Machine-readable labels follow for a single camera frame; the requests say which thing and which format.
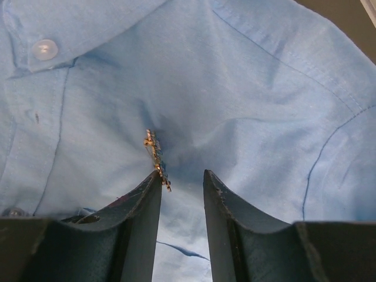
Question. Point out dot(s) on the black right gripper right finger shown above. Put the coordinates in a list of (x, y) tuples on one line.
[(247, 244)]

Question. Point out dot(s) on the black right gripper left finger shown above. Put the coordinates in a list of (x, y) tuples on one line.
[(117, 243)]

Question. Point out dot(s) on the blue gold leaf brooch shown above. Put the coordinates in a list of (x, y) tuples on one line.
[(152, 145)]

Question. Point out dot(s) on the light blue button shirt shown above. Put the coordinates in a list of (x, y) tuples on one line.
[(269, 95)]

